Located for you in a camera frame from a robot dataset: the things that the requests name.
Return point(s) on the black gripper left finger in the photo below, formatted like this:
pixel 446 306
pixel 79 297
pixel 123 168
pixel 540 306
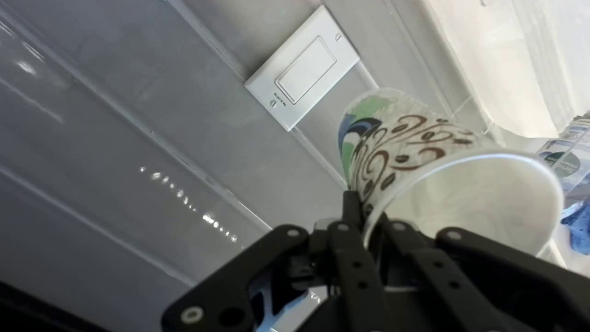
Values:
pixel 259 286

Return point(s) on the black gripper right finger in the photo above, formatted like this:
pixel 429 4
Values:
pixel 460 281

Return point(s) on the patterned paper cup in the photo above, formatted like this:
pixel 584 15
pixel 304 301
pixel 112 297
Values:
pixel 412 163

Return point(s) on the clear dish soap bottle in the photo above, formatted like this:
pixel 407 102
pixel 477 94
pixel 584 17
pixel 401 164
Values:
pixel 571 159

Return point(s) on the white light switch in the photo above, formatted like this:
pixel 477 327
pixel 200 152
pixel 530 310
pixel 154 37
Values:
pixel 304 69

